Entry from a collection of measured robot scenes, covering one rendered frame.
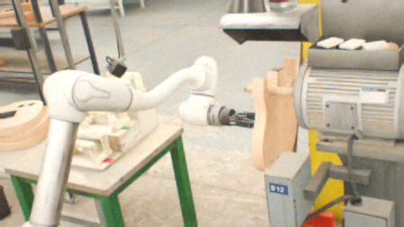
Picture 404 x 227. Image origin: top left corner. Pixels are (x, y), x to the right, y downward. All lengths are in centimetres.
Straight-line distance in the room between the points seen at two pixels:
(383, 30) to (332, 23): 17
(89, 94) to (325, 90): 76
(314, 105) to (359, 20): 31
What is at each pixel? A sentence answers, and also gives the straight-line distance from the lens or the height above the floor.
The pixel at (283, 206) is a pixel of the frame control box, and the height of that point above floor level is 101.
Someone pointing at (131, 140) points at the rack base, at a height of 96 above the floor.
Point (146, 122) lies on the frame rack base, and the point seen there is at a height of 99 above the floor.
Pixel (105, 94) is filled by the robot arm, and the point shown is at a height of 139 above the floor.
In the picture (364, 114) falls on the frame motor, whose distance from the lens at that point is 165.
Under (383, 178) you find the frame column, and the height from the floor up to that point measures 101.
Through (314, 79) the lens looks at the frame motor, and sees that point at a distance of 169.
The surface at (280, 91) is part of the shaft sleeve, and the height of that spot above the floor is 126.
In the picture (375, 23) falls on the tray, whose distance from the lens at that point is 175.
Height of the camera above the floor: 196
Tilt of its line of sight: 24 degrees down
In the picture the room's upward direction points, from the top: 9 degrees counter-clockwise
